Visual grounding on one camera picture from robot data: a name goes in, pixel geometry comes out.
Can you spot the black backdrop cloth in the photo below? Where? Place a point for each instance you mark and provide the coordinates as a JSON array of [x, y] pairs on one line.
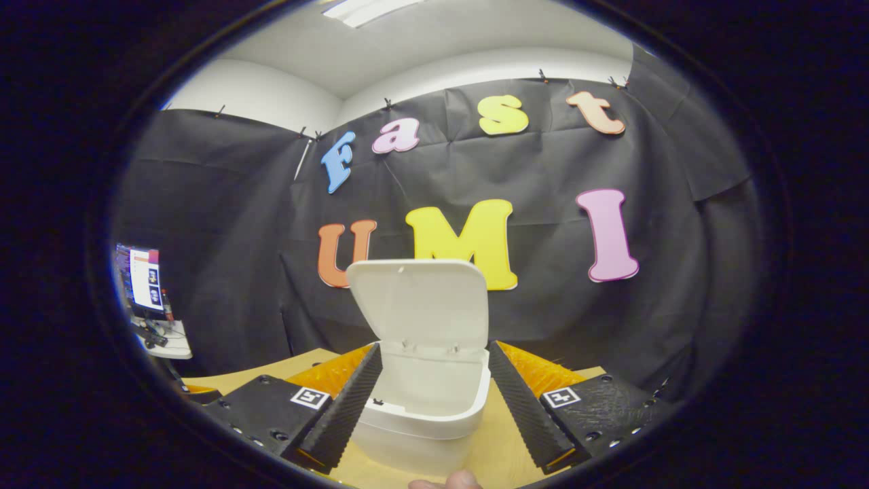
[[543, 204]]

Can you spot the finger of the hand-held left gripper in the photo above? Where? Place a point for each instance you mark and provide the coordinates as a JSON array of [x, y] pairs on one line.
[[200, 394]]

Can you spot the long ceiling light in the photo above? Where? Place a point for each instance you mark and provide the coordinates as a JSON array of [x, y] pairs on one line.
[[370, 10]]

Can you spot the white side table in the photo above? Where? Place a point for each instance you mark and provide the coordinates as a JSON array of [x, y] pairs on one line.
[[170, 346]]

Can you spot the white desktop garbage bin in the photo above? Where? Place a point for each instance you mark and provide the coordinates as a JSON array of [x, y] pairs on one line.
[[421, 305]]

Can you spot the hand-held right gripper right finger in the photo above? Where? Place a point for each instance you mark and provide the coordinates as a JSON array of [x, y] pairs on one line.
[[523, 414]]

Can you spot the wooden desktop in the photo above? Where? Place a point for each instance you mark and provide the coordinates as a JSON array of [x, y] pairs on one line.
[[258, 370]]

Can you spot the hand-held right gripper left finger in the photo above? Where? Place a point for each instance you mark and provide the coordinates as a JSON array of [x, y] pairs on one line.
[[346, 414]]

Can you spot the computer monitor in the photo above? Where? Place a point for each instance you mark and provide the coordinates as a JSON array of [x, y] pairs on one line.
[[146, 278]]

